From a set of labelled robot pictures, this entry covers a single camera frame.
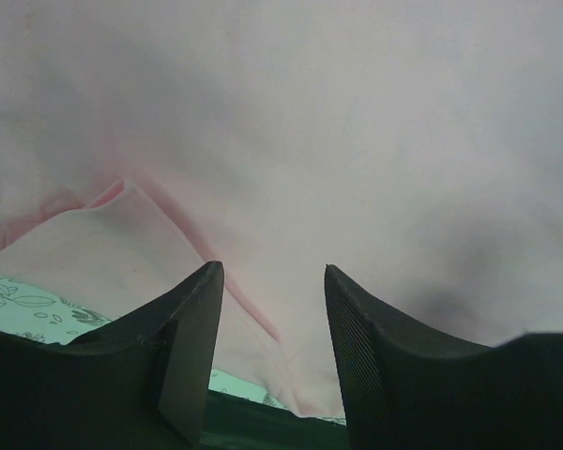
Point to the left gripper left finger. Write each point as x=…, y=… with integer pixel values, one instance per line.
x=139, y=382

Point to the pink t-shirt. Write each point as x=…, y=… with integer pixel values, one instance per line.
x=417, y=145

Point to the floral table mat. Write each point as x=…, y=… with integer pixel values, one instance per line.
x=30, y=312

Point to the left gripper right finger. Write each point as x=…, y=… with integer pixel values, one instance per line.
x=406, y=385

